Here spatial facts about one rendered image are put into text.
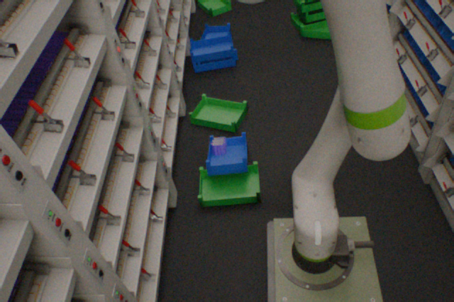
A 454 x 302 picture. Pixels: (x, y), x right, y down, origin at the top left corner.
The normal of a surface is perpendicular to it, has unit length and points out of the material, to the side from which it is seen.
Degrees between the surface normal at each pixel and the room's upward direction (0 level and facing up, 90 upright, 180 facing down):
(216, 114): 0
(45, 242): 90
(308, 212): 11
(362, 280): 3
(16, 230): 15
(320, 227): 22
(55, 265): 90
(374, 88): 85
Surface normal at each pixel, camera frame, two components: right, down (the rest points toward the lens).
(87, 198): 0.13, -0.69
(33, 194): 0.99, -0.11
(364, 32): 0.06, 0.72
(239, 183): -0.14, -0.68
